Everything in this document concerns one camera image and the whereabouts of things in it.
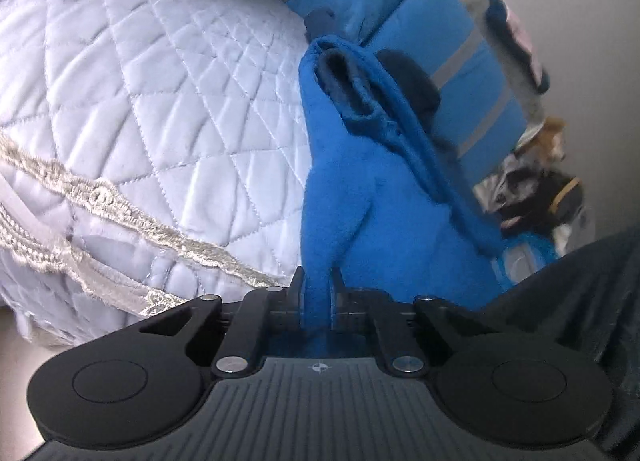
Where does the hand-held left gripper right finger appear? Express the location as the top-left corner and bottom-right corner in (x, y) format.
(330, 266), (493, 377)

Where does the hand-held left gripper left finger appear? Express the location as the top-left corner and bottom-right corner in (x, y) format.
(142, 266), (307, 377)

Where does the blue fleece jacket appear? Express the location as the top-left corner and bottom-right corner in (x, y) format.
(297, 8), (507, 342)

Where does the clear plastic bag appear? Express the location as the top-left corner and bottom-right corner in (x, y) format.
(474, 156), (527, 212)

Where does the blue knitted cloth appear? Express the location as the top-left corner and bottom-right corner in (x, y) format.
(492, 231), (559, 288)

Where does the white quilted bedspread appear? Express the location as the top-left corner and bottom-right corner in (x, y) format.
(0, 0), (322, 348)

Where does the person's dark clothing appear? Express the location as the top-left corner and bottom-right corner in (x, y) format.
(479, 228), (640, 454)

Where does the black bag strap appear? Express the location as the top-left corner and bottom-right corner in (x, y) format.
(500, 168), (587, 243)

